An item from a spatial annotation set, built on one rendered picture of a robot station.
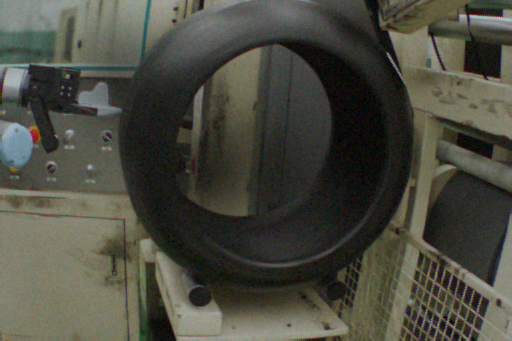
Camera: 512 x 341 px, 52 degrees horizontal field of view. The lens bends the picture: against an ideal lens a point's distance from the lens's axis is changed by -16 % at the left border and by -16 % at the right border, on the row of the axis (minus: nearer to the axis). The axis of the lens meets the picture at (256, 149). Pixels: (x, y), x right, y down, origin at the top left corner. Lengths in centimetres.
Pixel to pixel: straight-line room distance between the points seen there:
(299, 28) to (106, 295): 111
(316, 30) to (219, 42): 17
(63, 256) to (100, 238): 14
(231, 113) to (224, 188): 18
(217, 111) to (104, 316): 80
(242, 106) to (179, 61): 45
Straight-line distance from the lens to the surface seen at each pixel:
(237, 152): 145
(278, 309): 134
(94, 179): 177
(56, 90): 109
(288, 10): 106
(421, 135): 159
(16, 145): 99
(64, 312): 189
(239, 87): 143
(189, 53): 101
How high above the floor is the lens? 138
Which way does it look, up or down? 11 degrees down
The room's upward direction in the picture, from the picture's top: 5 degrees clockwise
